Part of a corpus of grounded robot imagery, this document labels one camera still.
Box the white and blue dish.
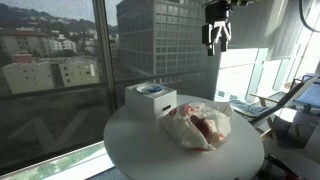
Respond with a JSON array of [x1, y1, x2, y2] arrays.
[[136, 84, 163, 94]]

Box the white cardboard box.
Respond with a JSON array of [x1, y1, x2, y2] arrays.
[[125, 82, 177, 119]]

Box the round white table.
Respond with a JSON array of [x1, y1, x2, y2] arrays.
[[103, 94, 265, 180]]

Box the wooden lounge chair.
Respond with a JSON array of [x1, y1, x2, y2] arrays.
[[229, 76, 317, 130]]

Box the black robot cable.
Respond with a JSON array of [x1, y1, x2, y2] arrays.
[[298, 0, 320, 34]]

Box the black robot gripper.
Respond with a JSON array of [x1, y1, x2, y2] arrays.
[[202, 0, 232, 56]]

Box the grey roller blind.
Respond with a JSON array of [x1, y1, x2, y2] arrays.
[[229, 0, 302, 58]]

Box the white red plastic bag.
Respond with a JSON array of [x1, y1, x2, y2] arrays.
[[159, 101, 232, 151]]

